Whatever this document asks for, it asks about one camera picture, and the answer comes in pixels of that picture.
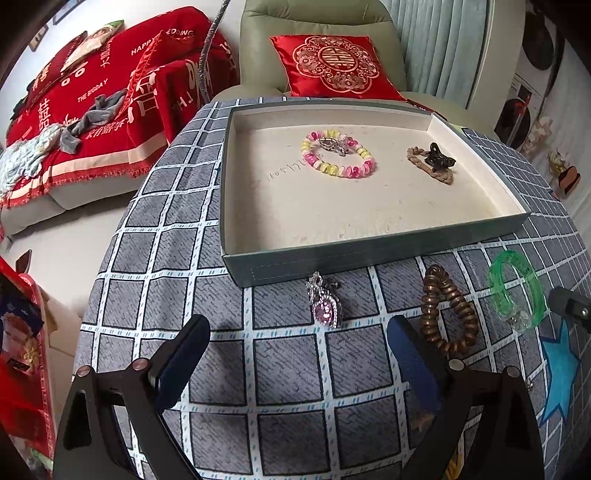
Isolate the red printed bag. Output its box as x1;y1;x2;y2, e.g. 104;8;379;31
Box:
0;256;56;480

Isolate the gold brown ornament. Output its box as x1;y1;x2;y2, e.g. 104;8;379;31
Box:
549;150;583;195

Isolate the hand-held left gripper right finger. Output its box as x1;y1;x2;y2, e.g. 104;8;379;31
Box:
387;315;546;480

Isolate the printed pillow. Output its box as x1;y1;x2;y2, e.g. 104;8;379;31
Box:
60;21;125;72

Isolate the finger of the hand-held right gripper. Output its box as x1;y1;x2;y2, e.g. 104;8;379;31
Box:
547;286;591;330

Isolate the silver hair clip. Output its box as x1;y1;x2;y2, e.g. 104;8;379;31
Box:
318;136;354;158

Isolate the pale green armchair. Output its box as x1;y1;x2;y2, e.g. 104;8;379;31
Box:
212;0;481;125

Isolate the light blue patterned cloth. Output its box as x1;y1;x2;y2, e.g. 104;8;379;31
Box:
0;122;63;195

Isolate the white pink figurine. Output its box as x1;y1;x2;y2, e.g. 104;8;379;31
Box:
526;117;552;153

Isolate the black claw clip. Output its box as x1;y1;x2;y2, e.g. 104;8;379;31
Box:
426;143;457;168

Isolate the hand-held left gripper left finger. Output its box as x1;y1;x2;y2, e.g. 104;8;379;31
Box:
53;314;211;480

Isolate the red embroidered cushion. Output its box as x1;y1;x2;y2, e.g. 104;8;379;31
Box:
270;34;409;102

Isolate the flexible gooseneck pole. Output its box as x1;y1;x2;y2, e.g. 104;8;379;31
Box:
198;0;232;102

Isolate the grey-green shallow tray box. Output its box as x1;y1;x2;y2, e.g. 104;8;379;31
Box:
221;99;533;289

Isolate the large picture frame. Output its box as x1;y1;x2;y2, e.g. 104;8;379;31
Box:
53;0;86;24

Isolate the brown braided hair tie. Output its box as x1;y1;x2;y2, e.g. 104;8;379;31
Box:
407;146;455;186

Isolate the pink yellow beaded bracelet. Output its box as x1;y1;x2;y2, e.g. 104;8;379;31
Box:
300;130;376;179

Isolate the pale blue curtain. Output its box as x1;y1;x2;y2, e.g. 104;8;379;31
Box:
383;0;490;93

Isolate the red printed blanket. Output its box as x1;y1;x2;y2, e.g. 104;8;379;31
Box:
0;7;241;208

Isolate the green translucent bangle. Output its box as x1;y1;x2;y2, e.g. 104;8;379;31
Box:
488;250;548;330

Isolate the grey cloth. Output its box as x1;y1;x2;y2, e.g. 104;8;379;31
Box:
58;90;127;153

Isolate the brown spiral hair tie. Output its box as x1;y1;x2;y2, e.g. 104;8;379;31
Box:
419;264;480;356

